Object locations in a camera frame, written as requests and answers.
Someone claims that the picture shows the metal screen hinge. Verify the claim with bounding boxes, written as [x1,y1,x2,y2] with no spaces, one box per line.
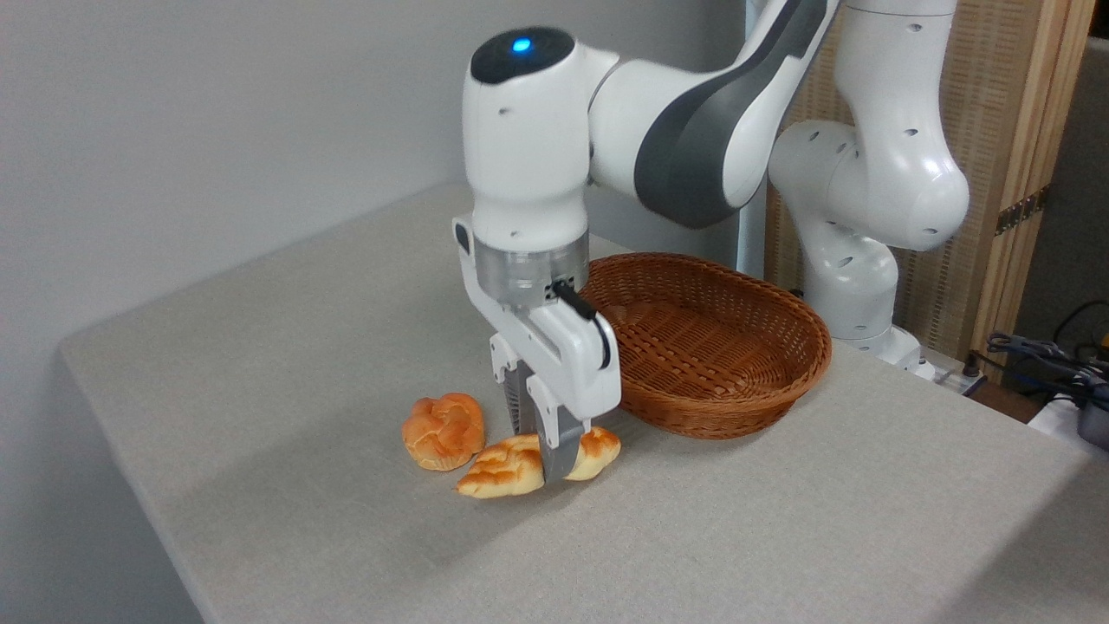
[995,185,1052,237]

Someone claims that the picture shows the brown wicker basket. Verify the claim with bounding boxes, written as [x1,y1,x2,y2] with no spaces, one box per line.
[579,252,833,440]

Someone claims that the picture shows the long braided bread loaf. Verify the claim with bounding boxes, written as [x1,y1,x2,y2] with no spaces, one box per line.
[457,426,622,499]

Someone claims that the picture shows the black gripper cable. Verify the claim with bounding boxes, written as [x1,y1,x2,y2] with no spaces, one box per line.
[552,279,613,372]

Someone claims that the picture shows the bundle of dark cables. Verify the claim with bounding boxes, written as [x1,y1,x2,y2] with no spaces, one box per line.
[986,300,1109,400]

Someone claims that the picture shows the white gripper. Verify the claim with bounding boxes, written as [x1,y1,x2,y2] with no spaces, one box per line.
[452,215,623,483]

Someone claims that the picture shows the round knotted bread roll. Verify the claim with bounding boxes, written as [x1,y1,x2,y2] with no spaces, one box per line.
[401,393,486,472]

